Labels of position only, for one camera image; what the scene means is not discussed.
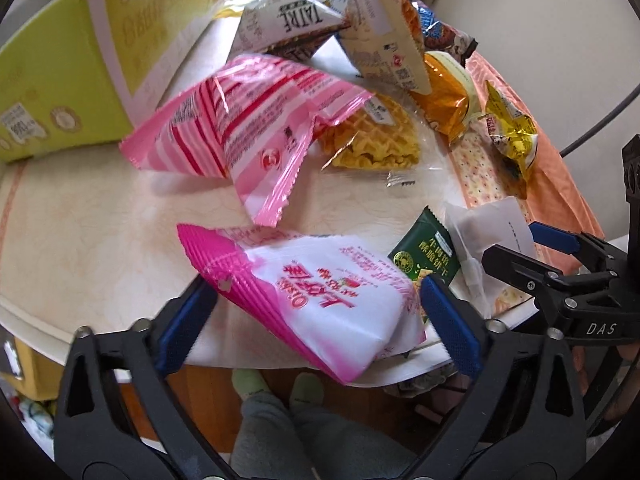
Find small white snack packet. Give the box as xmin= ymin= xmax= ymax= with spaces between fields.
xmin=444 ymin=196 xmax=538 ymax=318

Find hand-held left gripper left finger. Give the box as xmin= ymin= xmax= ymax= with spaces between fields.
xmin=52 ymin=275 xmax=236 ymax=480

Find grey trousers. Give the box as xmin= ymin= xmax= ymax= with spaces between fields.
xmin=230 ymin=392 xmax=416 ymax=480

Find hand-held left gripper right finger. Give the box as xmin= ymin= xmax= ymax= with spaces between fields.
xmin=400 ymin=275 xmax=588 ymax=480

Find yellow candy packet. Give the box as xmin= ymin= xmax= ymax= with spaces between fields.
xmin=482 ymin=80 xmax=541 ymax=198

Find shiny orange snack packet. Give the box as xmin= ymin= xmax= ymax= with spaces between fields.
xmin=410 ymin=50 xmax=486 ymax=146

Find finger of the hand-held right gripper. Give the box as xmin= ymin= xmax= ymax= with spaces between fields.
xmin=529 ymin=221 xmax=622 ymax=274
xmin=481 ymin=243 xmax=567 ymax=294

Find dark blue snack packet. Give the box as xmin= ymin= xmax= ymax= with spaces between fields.
xmin=407 ymin=0 xmax=476 ymax=63

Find pink striped snack packet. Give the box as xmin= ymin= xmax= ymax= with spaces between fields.
xmin=120 ymin=54 xmax=376 ymax=228

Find white orange snack packet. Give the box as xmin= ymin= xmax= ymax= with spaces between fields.
xmin=336 ymin=0 xmax=433 ymax=96

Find white brown snack packet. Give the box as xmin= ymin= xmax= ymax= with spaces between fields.
xmin=227 ymin=0 xmax=351 ymax=68

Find pink white snack packet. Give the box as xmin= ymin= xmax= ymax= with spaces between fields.
xmin=176 ymin=223 xmax=428 ymax=386

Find orange patterned tablecloth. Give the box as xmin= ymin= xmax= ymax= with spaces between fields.
xmin=447 ymin=52 xmax=606 ymax=321

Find black cable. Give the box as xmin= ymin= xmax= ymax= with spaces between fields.
xmin=560 ymin=95 xmax=640 ymax=158

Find green yellow cardboard box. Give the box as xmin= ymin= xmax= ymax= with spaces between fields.
xmin=0 ymin=0 xmax=228 ymax=163

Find pale green sock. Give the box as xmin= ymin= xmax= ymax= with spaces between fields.
xmin=291 ymin=372 xmax=326 ymax=409
xmin=232 ymin=367 xmax=273 ymax=402

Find small green snack packet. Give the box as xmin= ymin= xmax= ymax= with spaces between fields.
xmin=387 ymin=206 xmax=462 ymax=331

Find clear waffle packet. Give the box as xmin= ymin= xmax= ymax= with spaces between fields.
xmin=315 ymin=92 xmax=451 ymax=191

